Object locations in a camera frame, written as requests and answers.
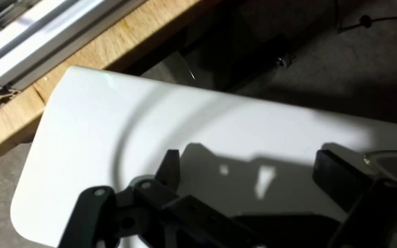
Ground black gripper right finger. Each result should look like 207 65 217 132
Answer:
312 149 397 248

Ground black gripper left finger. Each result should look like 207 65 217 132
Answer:
58 149 265 248

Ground white washing machine lid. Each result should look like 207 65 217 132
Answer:
10 65 397 248

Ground small metal bolt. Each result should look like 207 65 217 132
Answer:
275 52 298 69

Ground thin black cable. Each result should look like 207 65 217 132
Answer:
335 12 397 36

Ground aluminium extrusion rail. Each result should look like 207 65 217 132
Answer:
0 0 148 112

